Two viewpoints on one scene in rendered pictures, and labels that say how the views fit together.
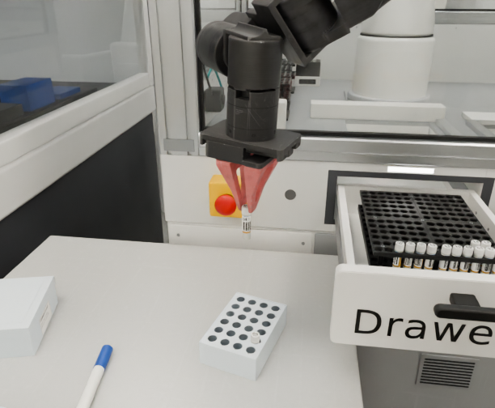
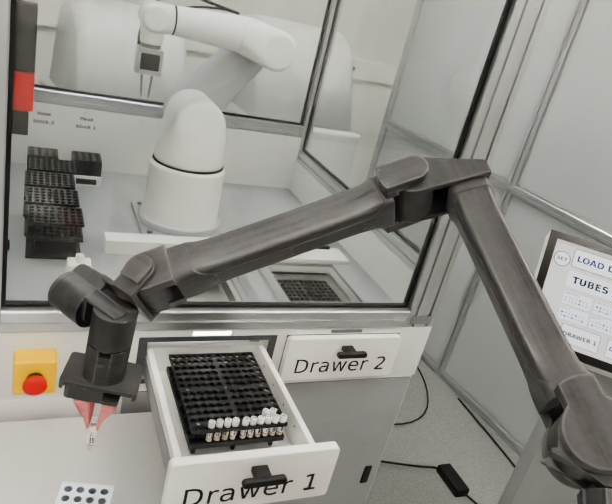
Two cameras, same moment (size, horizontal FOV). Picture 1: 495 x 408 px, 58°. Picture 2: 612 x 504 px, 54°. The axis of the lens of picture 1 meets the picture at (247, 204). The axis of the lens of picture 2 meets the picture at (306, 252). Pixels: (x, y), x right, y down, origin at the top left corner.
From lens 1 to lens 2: 47 cm
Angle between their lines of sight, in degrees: 32
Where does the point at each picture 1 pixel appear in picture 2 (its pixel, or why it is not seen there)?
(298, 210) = not seen: hidden behind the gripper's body
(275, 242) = not seen: hidden behind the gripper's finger
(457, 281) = (256, 458)
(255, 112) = (115, 366)
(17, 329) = not seen: outside the picture
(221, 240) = (18, 412)
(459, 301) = (258, 473)
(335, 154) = (146, 324)
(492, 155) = (276, 318)
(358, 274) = (187, 466)
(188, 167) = not seen: outside the picture
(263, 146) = (120, 391)
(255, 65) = (118, 337)
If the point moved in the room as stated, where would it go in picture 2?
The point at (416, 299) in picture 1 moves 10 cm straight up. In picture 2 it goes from (228, 475) to (240, 426)
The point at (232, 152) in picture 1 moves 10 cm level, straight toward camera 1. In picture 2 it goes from (91, 395) to (112, 447)
